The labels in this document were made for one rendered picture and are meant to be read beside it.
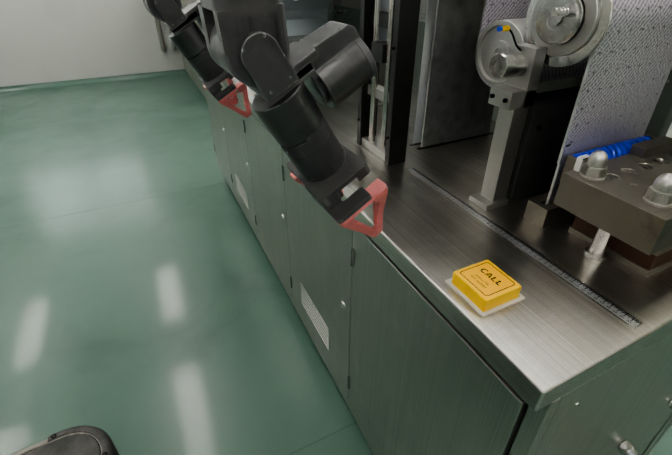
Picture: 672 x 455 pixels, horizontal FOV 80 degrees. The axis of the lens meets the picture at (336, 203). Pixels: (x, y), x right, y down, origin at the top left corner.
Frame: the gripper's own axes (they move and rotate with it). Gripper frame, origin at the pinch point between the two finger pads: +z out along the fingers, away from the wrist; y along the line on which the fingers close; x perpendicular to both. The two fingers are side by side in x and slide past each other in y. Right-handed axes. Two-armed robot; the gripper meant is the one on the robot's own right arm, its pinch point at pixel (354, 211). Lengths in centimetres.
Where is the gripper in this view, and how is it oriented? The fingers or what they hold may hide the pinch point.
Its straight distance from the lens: 52.9
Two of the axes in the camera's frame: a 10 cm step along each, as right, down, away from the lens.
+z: 4.3, 6.2, 6.5
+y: -4.8, -4.5, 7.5
